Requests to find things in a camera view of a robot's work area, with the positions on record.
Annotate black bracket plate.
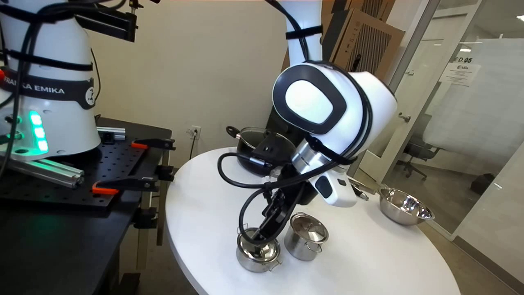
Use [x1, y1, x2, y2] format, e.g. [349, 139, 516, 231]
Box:
[74, 3, 138, 44]

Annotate large black cooking pot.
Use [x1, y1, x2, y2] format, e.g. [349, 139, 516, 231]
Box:
[225, 124, 300, 177]

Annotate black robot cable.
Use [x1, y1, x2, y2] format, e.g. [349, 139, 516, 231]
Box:
[216, 0, 378, 234]

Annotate white paper sign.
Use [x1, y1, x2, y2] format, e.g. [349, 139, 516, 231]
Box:
[441, 57, 483, 86]

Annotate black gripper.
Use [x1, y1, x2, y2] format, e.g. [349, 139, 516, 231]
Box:
[254, 165, 318, 242]

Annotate black office chair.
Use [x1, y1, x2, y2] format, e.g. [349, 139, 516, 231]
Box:
[400, 132, 439, 181]

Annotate short silver pot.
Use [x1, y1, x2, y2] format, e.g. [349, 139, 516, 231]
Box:
[234, 227, 283, 275]

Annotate brown framed dark board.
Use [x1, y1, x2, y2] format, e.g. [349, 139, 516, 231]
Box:
[333, 6, 406, 83]

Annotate aluminium rail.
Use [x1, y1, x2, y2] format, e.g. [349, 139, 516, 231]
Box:
[0, 154, 87, 190]

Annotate black clamp with orange handle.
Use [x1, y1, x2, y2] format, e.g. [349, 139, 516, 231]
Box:
[89, 175, 166, 199]
[130, 136, 177, 154]

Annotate tall silver pot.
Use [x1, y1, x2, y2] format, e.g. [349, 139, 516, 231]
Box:
[283, 218, 329, 262]

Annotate black perforated robot table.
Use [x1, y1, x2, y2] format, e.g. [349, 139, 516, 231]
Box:
[0, 114, 177, 295]

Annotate silver mixing bowl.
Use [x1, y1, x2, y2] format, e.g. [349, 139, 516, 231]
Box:
[378, 186, 436, 227]

